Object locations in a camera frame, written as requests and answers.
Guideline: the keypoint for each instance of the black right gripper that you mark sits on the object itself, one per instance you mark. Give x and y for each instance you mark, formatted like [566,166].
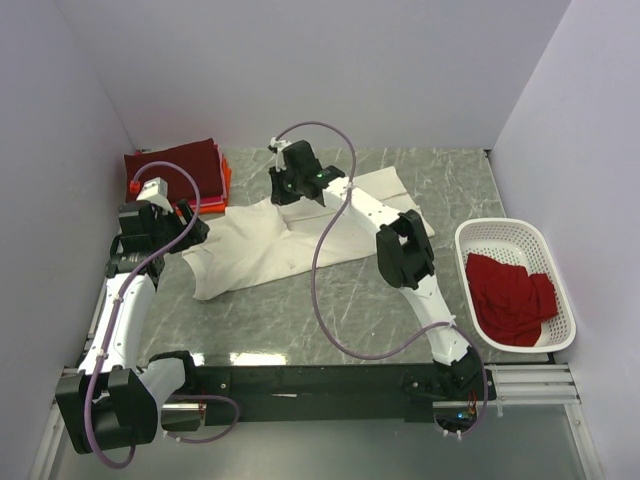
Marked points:
[277,196]

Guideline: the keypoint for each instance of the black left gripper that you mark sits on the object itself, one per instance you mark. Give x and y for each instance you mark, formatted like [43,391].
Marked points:
[194,235]

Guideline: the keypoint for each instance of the white t shirt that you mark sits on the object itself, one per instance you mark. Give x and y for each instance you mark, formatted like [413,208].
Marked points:
[260,243]

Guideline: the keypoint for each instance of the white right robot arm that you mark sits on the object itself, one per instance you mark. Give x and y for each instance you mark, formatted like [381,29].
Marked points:
[404,254]

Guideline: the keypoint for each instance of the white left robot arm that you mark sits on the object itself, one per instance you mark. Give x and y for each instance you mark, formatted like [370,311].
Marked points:
[107,404]

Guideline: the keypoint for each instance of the orange folded shirt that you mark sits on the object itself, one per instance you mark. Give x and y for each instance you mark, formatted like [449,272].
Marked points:
[214,184]

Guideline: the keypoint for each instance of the pink folded shirt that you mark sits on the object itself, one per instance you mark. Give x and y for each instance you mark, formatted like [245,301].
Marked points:
[196,154]

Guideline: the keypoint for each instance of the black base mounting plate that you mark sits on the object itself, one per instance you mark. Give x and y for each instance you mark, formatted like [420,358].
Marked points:
[281,393]

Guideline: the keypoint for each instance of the white perforated plastic basket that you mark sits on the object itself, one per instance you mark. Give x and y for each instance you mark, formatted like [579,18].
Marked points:
[516,299]

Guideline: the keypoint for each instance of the red t shirt in basket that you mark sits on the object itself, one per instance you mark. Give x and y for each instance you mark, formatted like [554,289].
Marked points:
[510,304]

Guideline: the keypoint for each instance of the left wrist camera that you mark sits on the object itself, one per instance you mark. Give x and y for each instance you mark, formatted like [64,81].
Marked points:
[154,191]

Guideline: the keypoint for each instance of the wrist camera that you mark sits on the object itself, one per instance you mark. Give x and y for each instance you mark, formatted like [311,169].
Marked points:
[154,191]
[276,147]

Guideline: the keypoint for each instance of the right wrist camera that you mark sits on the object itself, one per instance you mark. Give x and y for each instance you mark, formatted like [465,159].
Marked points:
[276,147]

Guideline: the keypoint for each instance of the aluminium rail frame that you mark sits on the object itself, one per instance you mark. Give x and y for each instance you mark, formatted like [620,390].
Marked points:
[535,385]

